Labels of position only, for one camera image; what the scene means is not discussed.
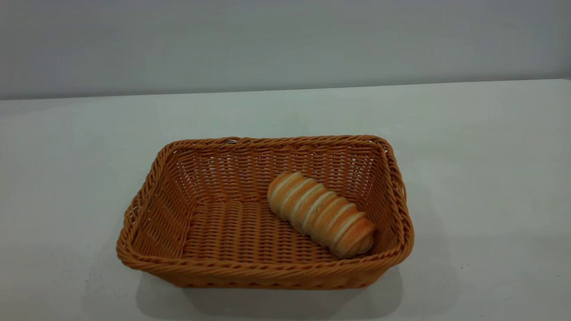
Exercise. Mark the ridged golden bread loaf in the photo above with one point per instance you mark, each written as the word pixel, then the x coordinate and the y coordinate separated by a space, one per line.
pixel 321 214

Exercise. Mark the woven orange-yellow wicker basket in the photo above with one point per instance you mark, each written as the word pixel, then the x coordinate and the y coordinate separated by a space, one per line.
pixel 232 232

